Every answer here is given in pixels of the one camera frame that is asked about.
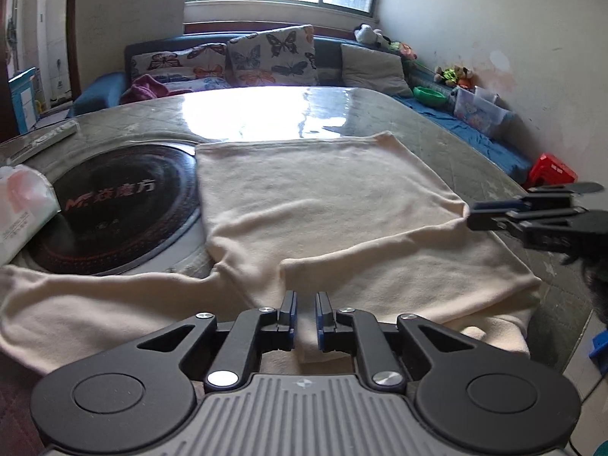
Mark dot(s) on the pink magenta cloth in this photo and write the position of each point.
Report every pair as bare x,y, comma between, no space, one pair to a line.
144,88

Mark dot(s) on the butterfly cushion right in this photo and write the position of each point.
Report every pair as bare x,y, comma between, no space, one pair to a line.
284,56

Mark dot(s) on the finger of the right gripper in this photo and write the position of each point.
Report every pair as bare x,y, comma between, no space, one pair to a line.
526,216
563,190

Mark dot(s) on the blue corner sofa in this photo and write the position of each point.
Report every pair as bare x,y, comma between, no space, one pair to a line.
106,90

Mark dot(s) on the grey quilted star tablecloth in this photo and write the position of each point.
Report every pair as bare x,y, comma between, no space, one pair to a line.
274,114

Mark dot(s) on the green plastic bowl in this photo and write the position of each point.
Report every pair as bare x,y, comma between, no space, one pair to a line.
429,97

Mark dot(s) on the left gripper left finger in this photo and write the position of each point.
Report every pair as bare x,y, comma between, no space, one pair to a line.
261,328

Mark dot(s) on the red plastic stool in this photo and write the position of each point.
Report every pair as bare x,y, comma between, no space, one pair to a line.
549,170

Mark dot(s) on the blue plastic object on floor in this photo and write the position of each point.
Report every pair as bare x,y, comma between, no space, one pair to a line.
599,346

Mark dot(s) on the grey plain cushion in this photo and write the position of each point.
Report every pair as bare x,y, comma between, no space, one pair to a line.
373,70

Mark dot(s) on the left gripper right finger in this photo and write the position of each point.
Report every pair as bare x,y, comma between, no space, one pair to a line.
340,331

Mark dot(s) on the colourful plush toys pile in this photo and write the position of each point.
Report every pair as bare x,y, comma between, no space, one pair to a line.
458,76

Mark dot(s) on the panda plush toy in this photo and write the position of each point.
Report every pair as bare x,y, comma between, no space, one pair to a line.
373,38

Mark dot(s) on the pastel tissue pack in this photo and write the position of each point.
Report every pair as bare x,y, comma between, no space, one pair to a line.
28,202

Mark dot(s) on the black round induction cooktop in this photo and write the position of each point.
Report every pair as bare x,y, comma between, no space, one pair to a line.
118,210

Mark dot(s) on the beige cloth garment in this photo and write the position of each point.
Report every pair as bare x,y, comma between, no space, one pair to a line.
362,219

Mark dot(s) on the butterfly cushion left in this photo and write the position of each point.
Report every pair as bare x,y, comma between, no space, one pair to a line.
199,68

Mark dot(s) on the clear plastic storage box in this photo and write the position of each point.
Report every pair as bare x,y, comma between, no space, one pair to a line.
484,116

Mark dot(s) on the blue cabinet in doorway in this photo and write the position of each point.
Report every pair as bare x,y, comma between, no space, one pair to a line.
23,96

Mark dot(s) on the grey remote control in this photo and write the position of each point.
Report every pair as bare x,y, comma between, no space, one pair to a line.
48,139

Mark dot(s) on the butterfly cushion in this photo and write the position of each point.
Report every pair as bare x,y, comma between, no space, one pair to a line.
284,56
199,68

